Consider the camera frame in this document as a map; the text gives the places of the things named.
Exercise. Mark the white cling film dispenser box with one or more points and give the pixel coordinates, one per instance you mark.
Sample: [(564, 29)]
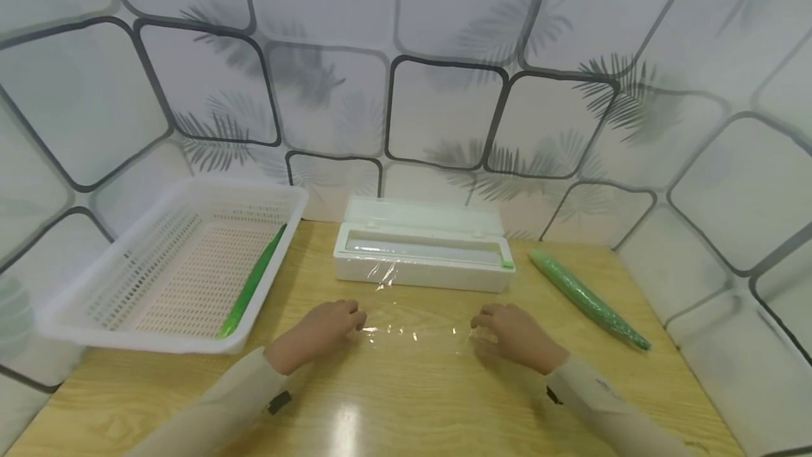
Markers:
[(419, 275)]

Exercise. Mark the person's right hand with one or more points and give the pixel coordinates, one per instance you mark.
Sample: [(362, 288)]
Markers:
[(523, 340)]

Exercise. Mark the white plastic basket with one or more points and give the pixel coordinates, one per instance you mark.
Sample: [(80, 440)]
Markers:
[(184, 342)]

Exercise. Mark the person's left fingers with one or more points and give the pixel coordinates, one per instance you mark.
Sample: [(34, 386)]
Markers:
[(356, 317)]

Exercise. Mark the smooth bright green cucumber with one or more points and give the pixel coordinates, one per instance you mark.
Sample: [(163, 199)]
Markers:
[(249, 291)]

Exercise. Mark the person's right forearm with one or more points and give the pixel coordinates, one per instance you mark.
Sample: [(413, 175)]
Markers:
[(609, 407)]

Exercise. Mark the person's left hand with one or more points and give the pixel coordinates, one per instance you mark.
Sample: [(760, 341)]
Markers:
[(318, 330)]

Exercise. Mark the wrapped green cucumber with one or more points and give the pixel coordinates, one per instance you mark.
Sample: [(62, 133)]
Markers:
[(587, 302)]

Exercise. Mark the person's right fingers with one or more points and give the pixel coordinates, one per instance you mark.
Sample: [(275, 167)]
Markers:
[(483, 321)]

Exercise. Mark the transparent cling film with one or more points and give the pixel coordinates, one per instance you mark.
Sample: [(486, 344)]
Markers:
[(415, 336)]

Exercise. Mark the person's left forearm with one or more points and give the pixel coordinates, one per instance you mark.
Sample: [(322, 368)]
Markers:
[(222, 407)]

